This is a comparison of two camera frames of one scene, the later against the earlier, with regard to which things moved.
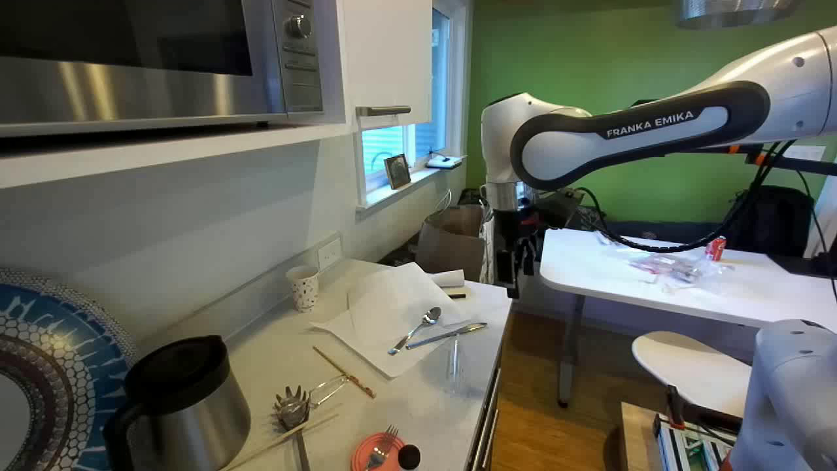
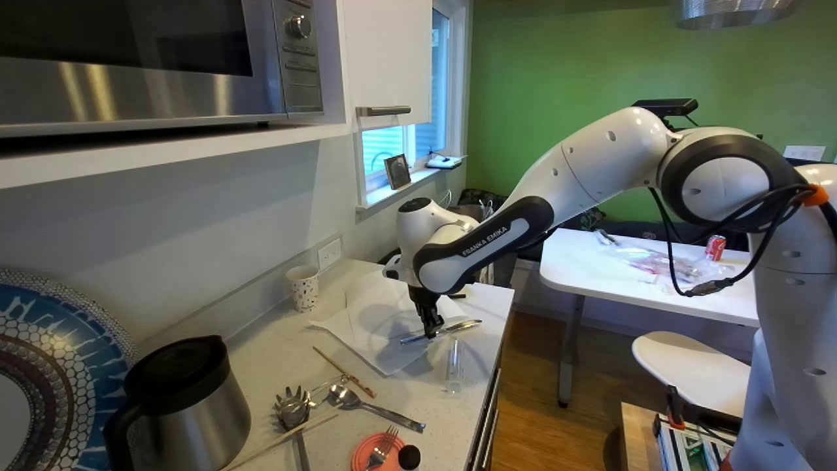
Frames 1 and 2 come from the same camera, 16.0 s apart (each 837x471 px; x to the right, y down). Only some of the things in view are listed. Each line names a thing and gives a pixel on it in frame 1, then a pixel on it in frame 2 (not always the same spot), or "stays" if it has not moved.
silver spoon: (430, 318) → (348, 401)
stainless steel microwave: (89, 67) stays
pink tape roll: (370, 460) stays
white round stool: (694, 371) stays
